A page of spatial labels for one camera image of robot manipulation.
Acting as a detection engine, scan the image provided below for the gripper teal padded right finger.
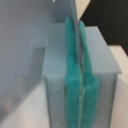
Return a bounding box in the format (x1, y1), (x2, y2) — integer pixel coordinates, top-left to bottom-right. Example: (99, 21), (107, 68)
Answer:
(79, 21), (99, 128)

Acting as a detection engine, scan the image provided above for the gripper teal padded left finger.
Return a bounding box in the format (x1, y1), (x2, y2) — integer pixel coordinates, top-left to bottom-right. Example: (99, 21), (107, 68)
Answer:
(65, 18), (81, 128)

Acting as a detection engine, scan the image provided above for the grey frying pan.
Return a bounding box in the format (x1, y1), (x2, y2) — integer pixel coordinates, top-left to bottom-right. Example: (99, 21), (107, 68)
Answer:
(0, 0), (77, 115)

